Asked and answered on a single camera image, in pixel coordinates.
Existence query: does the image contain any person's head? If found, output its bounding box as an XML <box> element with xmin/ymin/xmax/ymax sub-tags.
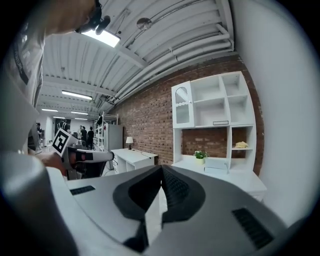
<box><xmin>47</xmin><ymin>0</ymin><xmax>101</xmax><ymax>35</ymax></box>

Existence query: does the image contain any round ceiling fixture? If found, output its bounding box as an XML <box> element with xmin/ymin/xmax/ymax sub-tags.
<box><xmin>136</xmin><ymin>17</ymin><xmax>153</xmax><ymax>30</ymax></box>

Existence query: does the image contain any white flat box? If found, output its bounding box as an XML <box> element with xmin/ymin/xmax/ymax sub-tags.
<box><xmin>203</xmin><ymin>159</ymin><xmax>230</xmax><ymax>175</ymax></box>

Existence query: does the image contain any person's torso beige shirt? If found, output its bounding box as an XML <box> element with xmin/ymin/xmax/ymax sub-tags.
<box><xmin>0</xmin><ymin>14</ymin><xmax>47</xmax><ymax>156</ymax></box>

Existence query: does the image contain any white shelving unit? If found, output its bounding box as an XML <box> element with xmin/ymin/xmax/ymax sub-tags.
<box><xmin>171</xmin><ymin>71</ymin><xmax>257</xmax><ymax>173</ymax></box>

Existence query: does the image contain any person's left hand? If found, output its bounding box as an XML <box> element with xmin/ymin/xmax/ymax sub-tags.
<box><xmin>41</xmin><ymin>151</ymin><xmax>67</xmax><ymax>176</ymax></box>

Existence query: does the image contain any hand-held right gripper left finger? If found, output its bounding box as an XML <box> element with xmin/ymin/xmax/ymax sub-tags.
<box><xmin>66</xmin><ymin>164</ymin><xmax>163</xmax><ymax>253</ymax></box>

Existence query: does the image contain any black lamp cord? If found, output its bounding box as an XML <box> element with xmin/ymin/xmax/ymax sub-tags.
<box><xmin>131</xmin><ymin>149</ymin><xmax>151</xmax><ymax>159</ymax></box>

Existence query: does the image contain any head-worn camera rig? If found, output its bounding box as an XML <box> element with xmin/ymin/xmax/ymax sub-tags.
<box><xmin>74</xmin><ymin>0</ymin><xmax>111</xmax><ymax>36</ymax></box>

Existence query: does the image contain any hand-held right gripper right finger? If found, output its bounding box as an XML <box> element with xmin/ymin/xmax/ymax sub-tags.
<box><xmin>147</xmin><ymin>164</ymin><xmax>287</xmax><ymax>256</ymax></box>

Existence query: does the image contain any white glass-panel cabinet door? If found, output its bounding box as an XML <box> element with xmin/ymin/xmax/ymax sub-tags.
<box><xmin>171</xmin><ymin>81</ymin><xmax>195</xmax><ymax>129</ymax></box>

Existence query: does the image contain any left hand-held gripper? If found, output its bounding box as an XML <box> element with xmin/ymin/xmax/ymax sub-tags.
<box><xmin>52</xmin><ymin>127</ymin><xmax>115</xmax><ymax>181</ymax></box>

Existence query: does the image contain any long ceiling light tube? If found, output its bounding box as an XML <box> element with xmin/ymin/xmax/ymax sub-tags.
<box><xmin>61</xmin><ymin>90</ymin><xmax>93</xmax><ymax>101</ymax></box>

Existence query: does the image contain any white ceiling pipe bundle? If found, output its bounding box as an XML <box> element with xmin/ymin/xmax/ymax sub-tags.
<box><xmin>112</xmin><ymin>23</ymin><xmax>235</xmax><ymax>103</ymax></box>

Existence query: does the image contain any ceiling panel light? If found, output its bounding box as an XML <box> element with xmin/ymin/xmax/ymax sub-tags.
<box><xmin>82</xmin><ymin>28</ymin><xmax>122</xmax><ymax>48</ymax></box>

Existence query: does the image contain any green potted plant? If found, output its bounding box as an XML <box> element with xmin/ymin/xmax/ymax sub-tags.
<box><xmin>193</xmin><ymin>149</ymin><xmax>208</xmax><ymax>165</ymax></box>

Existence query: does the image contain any white metal rack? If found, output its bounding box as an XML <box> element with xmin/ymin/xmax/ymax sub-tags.
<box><xmin>94</xmin><ymin>112</ymin><xmax>119</xmax><ymax>152</ymax></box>

